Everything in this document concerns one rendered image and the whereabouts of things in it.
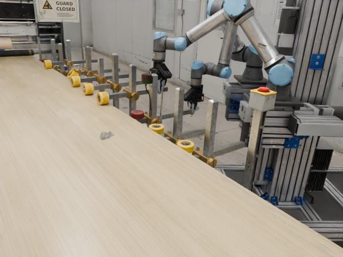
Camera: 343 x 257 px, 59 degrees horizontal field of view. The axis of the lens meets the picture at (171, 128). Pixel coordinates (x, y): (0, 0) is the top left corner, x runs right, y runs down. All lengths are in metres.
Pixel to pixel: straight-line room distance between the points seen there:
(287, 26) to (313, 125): 0.62
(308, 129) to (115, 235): 1.23
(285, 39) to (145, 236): 1.51
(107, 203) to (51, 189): 0.21
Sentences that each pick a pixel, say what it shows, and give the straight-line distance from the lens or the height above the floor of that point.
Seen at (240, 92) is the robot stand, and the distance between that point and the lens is 2.24.
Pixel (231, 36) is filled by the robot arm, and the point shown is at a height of 1.34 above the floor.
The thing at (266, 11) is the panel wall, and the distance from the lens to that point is 4.58.
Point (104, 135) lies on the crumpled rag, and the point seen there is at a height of 0.91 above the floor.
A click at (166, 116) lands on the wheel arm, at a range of 1.92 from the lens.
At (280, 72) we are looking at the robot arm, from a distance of 1.62.
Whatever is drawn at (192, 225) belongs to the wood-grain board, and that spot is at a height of 0.90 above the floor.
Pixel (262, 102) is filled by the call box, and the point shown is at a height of 1.19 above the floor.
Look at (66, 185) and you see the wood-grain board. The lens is 1.13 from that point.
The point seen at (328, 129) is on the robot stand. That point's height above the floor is 0.92.
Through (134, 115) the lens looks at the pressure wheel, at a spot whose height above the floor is 0.90.
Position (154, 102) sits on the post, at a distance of 1.79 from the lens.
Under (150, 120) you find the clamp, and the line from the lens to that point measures 1.81.
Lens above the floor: 1.50
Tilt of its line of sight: 22 degrees down
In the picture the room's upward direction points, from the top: 3 degrees clockwise
